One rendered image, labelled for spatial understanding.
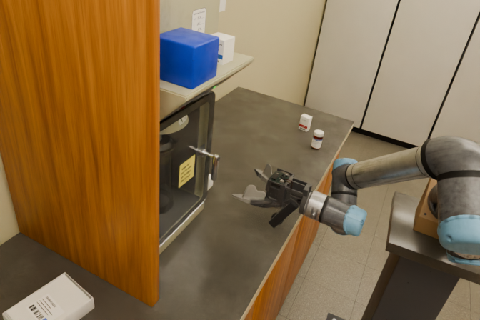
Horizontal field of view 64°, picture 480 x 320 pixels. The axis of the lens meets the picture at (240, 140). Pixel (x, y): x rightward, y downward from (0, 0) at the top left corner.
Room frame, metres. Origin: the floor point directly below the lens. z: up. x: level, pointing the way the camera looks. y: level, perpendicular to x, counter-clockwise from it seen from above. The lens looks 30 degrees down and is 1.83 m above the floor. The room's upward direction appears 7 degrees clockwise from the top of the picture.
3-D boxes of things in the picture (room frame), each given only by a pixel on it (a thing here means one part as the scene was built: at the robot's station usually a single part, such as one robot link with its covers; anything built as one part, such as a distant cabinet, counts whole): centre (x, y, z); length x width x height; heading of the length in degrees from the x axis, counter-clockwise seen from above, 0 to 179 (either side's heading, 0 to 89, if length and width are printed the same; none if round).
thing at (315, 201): (0.83, -0.22, 1.17); 0.08 x 0.05 x 0.08; 156
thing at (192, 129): (0.88, 0.15, 1.19); 0.30 x 0.01 x 0.40; 156
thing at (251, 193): (0.85, -0.04, 1.17); 0.09 x 0.03 x 0.06; 102
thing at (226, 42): (0.92, 0.08, 1.54); 0.05 x 0.05 x 0.06; 64
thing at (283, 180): (0.87, -0.15, 1.17); 0.12 x 0.08 x 0.09; 66
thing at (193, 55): (0.79, 0.13, 1.56); 0.10 x 0.10 x 0.09; 67
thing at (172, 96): (0.86, 0.10, 1.46); 0.32 x 0.11 x 0.10; 157
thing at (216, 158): (0.96, 0.08, 1.17); 0.05 x 0.03 x 0.10; 66
